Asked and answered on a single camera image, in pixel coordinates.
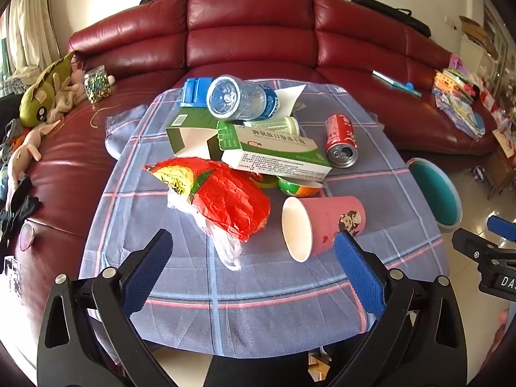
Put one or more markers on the red leather sofa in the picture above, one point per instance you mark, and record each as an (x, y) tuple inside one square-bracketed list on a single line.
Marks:
[(250, 28)]

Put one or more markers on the clear plastic bottle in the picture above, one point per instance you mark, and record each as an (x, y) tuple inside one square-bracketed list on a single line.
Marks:
[(238, 96)]

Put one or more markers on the pale plush toy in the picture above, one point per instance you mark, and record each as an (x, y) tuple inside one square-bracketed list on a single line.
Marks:
[(28, 145)]

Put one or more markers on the black bag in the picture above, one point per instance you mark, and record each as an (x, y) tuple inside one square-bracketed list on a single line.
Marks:
[(387, 10)]

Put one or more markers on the blue-grey plaid tablecloth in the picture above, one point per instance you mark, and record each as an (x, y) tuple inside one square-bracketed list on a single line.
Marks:
[(262, 290)]

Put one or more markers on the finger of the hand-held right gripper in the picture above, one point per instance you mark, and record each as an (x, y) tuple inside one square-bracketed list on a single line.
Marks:
[(471, 246), (502, 229)]

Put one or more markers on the open green white carton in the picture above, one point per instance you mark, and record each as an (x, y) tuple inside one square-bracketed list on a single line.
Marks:
[(193, 137)]

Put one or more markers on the green white medicine box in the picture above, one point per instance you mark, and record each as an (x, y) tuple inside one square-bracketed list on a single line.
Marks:
[(274, 157)]

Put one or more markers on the blue white ball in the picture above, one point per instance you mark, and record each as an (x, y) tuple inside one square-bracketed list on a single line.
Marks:
[(479, 173)]

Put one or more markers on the clear plastic bag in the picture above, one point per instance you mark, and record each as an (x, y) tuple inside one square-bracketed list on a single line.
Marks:
[(225, 250)]

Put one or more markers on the red snack bag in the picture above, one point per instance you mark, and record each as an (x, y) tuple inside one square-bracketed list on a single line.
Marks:
[(225, 197)]

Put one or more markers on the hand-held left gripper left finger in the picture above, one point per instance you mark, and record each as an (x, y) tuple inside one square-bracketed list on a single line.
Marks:
[(147, 274)]

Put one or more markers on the blue plastic box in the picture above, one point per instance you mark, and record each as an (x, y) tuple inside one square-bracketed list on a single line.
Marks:
[(193, 92)]

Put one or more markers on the wooden cabinet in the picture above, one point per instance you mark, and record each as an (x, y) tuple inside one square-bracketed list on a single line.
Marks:
[(504, 169)]

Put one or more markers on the blue plastic basin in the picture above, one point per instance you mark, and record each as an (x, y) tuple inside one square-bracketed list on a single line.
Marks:
[(435, 193)]

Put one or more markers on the teal book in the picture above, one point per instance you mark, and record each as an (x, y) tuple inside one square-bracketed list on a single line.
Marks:
[(393, 81)]

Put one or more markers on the pink paper cup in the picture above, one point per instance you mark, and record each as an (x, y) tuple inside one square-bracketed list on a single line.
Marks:
[(334, 217)]

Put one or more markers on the red soda can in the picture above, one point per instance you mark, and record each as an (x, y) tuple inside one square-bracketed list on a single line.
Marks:
[(338, 137)]

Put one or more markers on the green plush toy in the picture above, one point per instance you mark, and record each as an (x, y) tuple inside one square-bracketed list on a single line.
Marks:
[(40, 92)]

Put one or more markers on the dark clothes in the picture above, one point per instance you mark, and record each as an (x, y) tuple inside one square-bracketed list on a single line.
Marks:
[(20, 205)]

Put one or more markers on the folded clothes pile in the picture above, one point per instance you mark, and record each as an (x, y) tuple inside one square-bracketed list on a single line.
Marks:
[(455, 100)]

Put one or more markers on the white jar with green label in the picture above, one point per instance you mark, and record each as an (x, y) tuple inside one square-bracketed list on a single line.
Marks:
[(278, 125)]

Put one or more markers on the small green plastic container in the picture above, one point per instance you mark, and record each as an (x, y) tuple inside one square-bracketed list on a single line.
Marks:
[(294, 188)]

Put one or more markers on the cardboard box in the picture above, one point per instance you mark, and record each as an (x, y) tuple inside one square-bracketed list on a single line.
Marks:
[(475, 34)]

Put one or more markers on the pink plush toy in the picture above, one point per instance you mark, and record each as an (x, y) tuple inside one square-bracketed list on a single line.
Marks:
[(66, 96)]

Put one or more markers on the cream curtain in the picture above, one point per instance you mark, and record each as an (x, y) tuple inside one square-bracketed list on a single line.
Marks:
[(32, 20)]

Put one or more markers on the clear jar of beads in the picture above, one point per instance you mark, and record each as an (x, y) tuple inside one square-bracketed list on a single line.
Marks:
[(96, 86)]

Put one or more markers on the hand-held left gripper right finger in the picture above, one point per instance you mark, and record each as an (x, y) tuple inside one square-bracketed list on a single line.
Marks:
[(358, 274)]

